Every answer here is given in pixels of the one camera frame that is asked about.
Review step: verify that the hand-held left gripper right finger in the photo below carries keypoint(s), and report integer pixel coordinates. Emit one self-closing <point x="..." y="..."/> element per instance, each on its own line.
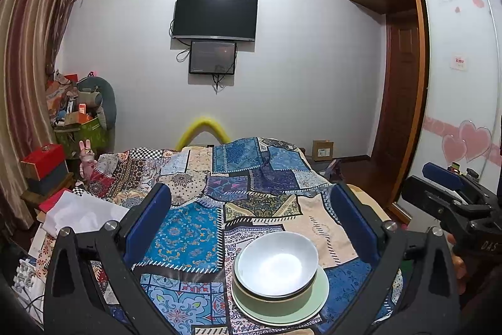
<point x="353" y="225"/>

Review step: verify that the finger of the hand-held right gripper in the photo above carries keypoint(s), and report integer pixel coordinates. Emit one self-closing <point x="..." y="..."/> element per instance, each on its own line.
<point x="427" y="197"/>
<point x="443" y="174"/>

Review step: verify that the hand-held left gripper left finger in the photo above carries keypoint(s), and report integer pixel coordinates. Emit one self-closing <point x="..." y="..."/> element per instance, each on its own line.
<point x="151" y="219"/>

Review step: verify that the white bowl with black spots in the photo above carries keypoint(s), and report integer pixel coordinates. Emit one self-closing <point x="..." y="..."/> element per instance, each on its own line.
<point x="274" y="264"/>

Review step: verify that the pink bowl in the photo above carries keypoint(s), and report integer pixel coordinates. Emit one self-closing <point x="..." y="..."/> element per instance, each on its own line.
<point x="290" y="301"/>

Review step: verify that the light green plate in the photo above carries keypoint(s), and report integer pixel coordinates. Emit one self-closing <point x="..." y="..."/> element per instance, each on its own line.
<point x="274" y="317"/>

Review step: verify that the person's right hand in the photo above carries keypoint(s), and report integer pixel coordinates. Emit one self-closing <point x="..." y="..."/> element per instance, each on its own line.
<point x="458" y="264"/>

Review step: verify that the small yellow jar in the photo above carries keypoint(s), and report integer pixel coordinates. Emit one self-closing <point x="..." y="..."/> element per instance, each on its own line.
<point x="455" y="167"/>

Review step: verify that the small dark jar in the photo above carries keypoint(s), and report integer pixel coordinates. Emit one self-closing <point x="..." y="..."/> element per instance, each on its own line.
<point x="471" y="174"/>

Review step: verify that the patchwork printed blanket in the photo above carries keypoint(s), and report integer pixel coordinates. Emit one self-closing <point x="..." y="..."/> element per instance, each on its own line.
<point x="188" y="233"/>

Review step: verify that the purple bag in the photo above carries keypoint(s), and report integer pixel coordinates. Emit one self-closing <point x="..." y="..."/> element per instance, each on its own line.
<point x="333" y="169"/>

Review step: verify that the white sliding door with hearts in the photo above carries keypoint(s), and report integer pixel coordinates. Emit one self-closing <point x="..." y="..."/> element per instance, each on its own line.
<point x="455" y="115"/>

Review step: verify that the white paper sheets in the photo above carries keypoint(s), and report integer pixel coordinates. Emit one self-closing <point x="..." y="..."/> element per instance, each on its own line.
<point x="82" y="209"/>

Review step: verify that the cardboard box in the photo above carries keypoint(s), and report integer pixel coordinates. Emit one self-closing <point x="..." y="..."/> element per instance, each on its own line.
<point x="322" y="150"/>

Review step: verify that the brown wooden door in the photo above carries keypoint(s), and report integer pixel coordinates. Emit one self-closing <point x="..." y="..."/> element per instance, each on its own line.
<point x="402" y="103"/>

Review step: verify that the pink rabbit toy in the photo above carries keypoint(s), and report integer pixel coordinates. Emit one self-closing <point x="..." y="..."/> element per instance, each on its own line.
<point x="87" y="162"/>

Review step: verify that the red folder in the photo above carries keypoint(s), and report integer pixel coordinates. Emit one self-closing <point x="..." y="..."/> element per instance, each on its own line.
<point x="51" y="200"/>

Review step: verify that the green box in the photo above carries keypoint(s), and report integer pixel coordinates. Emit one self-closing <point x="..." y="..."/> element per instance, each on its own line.
<point x="84" y="138"/>

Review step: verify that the dark grey box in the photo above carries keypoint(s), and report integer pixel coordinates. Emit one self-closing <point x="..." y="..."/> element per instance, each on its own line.
<point x="51" y="182"/>

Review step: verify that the yellow foam tube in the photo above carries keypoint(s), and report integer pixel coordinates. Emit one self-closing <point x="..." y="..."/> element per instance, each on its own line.
<point x="202" y="121"/>

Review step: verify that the red white label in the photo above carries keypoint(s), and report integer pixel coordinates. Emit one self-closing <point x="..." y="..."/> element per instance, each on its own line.
<point x="459" y="62"/>

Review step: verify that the wooden stool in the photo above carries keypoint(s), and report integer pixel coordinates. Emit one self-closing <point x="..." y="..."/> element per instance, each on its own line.
<point x="33" y="197"/>

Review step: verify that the red box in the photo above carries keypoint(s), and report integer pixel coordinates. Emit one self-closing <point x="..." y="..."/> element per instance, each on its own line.
<point x="43" y="160"/>

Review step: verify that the grey green neck pillow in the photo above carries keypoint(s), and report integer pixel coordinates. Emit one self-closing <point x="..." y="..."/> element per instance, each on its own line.
<point x="109" y="101"/>

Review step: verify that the white perforated plastic object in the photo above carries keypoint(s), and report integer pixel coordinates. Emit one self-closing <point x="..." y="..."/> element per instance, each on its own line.
<point x="29" y="274"/>

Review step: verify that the pile of assorted boxes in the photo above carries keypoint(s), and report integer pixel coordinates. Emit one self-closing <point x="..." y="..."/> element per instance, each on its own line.
<point x="66" y="99"/>

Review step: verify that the small black monitor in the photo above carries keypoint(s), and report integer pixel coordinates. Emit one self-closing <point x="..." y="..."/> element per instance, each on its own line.
<point x="213" y="57"/>

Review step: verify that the striped brown curtain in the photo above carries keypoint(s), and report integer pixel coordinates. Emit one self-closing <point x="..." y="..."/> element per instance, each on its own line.
<point x="27" y="64"/>

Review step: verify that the black wall television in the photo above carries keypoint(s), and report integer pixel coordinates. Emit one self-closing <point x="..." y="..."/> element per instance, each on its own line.
<point x="213" y="17"/>

